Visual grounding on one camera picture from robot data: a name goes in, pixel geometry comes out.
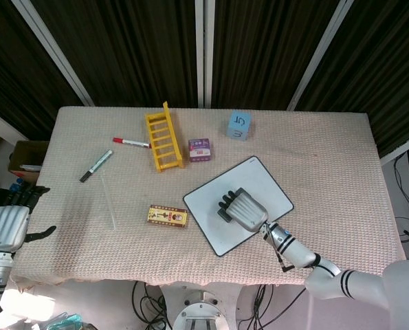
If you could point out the white tablet board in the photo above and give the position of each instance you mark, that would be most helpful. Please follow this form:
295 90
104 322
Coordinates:
249 192

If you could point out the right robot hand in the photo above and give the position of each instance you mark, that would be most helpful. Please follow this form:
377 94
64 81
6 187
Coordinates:
246 210

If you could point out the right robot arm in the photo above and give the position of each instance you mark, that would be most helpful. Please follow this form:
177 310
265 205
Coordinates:
328 264

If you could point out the small purple carton box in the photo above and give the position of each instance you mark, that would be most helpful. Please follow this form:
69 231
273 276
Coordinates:
199 150

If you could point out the blue numbered foam cube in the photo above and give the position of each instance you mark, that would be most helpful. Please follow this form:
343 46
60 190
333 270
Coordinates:
239 125

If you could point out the white robot torso base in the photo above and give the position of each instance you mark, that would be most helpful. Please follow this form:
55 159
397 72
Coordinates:
200 309

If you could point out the clear plastic tube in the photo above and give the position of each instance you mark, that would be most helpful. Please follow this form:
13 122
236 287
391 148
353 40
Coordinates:
108 203

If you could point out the black-capped marker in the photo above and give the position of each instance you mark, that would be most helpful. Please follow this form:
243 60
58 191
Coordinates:
96 165

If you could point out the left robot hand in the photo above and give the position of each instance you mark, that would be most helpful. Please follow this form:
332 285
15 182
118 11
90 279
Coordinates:
10 220

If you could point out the pink woven tablecloth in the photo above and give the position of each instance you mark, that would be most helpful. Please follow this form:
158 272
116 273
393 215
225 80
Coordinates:
211 196

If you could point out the brown cardboard box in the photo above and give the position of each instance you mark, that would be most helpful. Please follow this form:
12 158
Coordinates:
24 161

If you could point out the yellow red card box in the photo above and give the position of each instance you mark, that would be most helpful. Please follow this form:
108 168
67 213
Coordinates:
167 216

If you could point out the yellow plastic rack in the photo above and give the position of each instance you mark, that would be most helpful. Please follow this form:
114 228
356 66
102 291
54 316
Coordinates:
163 142

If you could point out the red-capped marker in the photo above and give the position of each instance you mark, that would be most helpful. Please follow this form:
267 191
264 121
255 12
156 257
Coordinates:
131 142

